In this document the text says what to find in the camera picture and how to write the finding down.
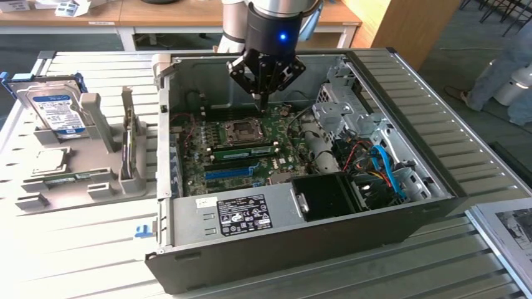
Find black chair frames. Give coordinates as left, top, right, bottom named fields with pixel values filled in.
left=477, top=0, right=532, bottom=37

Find wooden desk with white frame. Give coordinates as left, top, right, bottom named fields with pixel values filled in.
left=0, top=0, right=362, bottom=52

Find grey parts rack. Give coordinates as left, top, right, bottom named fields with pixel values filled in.
left=14, top=86, right=150, bottom=213

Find metal disk bay cage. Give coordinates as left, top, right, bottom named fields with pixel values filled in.
left=310, top=58, right=454, bottom=205

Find CPU socket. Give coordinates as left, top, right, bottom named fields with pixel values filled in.
left=218, top=118, right=270, bottom=147

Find grey power supply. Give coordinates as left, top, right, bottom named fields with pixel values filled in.
left=170, top=183, right=310, bottom=247

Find black thin wire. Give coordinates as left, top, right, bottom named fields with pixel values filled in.
left=285, top=105, right=318, bottom=140

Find white cardboard box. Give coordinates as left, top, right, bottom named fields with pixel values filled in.
left=53, top=0, right=92, bottom=18
left=0, top=0, right=38, bottom=14

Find blue expansion slot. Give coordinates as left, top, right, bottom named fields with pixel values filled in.
left=201, top=164, right=257, bottom=181

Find black RAM slots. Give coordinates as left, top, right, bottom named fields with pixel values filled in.
left=197, top=104, right=266, bottom=119

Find silver CPU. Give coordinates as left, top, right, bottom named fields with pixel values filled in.
left=32, top=148, right=70, bottom=175

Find hard disk with blue caddy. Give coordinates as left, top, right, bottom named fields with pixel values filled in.
left=0, top=71, right=89, bottom=140

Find wooden cabinet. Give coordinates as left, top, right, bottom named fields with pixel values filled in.
left=350, top=0, right=462, bottom=72

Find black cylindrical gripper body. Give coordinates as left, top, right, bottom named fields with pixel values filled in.
left=244, top=4, right=304, bottom=62

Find red yellow black wire bundle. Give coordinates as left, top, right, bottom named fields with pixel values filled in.
left=338, top=139, right=394, bottom=188

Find blue plastic clip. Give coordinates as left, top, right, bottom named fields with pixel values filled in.
left=133, top=224, right=156, bottom=240

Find white floor cable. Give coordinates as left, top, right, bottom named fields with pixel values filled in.
left=436, top=45, right=504, bottom=53

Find white cylindrical bin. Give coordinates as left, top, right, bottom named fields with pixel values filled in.
left=493, top=64, right=532, bottom=107

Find blue flat wire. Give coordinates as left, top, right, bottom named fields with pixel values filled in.
left=370, top=144, right=406, bottom=199

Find green RAM stick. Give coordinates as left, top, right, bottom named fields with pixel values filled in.
left=42, top=172, right=109, bottom=186
left=210, top=145, right=276, bottom=161

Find red thin wire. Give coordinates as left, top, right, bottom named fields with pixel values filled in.
left=169, top=113, right=197, bottom=152

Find black fan shroud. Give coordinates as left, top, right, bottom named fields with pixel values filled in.
left=289, top=173, right=361, bottom=222

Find grey cylinder tube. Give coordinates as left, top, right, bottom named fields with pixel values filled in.
left=298, top=117, right=341, bottom=174

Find green motherboard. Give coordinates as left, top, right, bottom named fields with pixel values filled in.
left=182, top=104, right=332, bottom=197

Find black open PC case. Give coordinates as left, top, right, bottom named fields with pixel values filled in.
left=144, top=47, right=469, bottom=295

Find graphics card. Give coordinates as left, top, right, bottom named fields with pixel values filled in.
left=120, top=104, right=142, bottom=183

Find person in blue jeans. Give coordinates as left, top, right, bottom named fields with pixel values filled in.
left=442, top=26, right=532, bottom=126

